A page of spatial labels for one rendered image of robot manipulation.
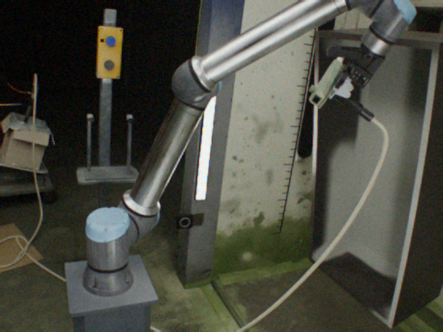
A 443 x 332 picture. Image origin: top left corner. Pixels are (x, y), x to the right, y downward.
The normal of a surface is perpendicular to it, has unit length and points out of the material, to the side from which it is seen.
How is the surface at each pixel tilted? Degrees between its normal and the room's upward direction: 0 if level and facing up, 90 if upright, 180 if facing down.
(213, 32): 90
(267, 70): 90
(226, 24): 90
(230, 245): 90
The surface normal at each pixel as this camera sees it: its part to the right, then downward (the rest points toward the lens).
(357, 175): 0.48, 0.34
